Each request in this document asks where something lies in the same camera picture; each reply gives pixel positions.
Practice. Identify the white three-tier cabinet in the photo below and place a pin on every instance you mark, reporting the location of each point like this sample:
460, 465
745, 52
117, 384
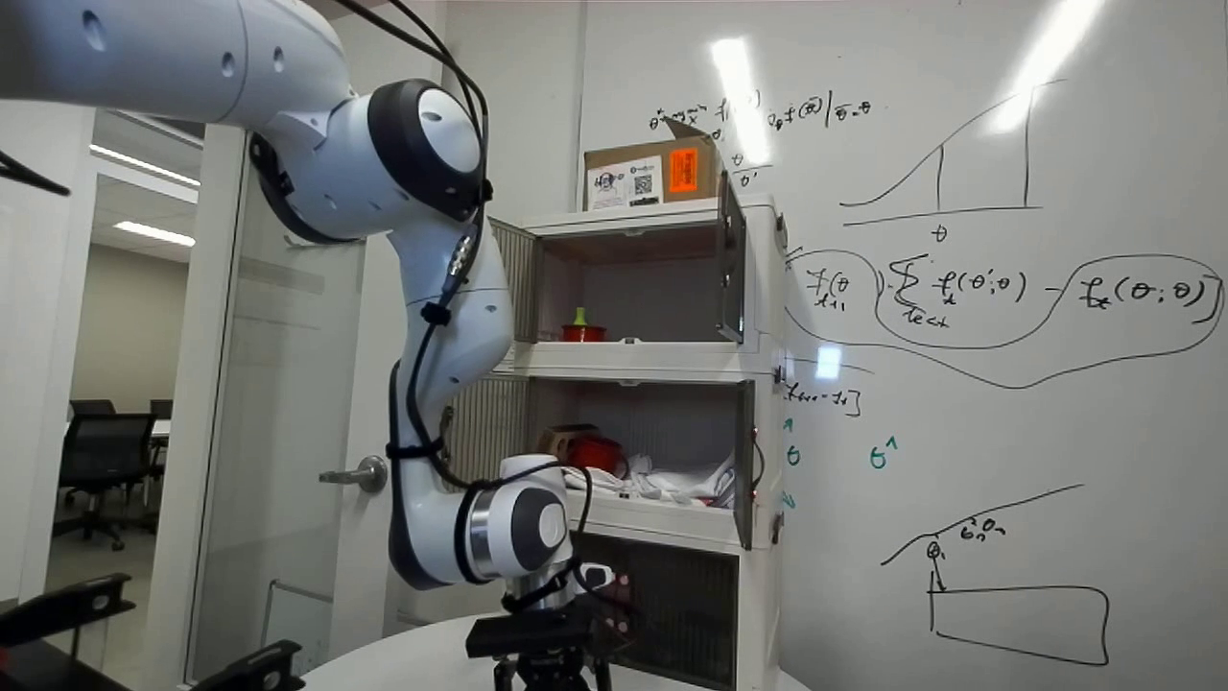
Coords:
667, 361

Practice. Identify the dark closed cabinet door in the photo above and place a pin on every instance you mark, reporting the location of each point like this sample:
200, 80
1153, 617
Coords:
677, 608

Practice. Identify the black office chair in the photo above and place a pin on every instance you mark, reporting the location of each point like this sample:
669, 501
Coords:
107, 464

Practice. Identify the frosted glass door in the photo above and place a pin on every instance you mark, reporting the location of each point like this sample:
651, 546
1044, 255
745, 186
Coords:
280, 424

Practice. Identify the red round plastic dish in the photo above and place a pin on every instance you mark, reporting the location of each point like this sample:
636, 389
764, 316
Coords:
584, 332

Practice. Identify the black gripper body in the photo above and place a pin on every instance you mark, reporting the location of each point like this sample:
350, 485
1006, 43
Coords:
550, 676

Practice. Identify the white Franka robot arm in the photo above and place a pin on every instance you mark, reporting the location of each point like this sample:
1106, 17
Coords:
156, 52

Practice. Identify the black chair armrest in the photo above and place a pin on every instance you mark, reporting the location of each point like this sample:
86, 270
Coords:
254, 667
62, 608

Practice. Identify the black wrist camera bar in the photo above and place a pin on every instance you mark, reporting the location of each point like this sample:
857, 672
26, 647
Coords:
550, 634

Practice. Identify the small green yellow toy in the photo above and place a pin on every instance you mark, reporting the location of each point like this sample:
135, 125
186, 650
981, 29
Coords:
582, 311

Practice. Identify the cardboard box with orange label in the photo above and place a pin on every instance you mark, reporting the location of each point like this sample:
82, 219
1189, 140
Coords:
645, 176

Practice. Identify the red object beside cloth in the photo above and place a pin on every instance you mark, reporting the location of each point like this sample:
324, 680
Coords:
596, 452

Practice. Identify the narrow translucent grey cabinet door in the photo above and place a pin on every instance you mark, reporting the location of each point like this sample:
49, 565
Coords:
729, 263
745, 465

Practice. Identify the wall whiteboard with drawings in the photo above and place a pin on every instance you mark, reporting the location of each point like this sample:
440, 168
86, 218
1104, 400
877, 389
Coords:
999, 384

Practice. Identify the long ceiling light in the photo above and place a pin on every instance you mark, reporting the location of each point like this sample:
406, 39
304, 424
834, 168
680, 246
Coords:
145, 163
156, 232

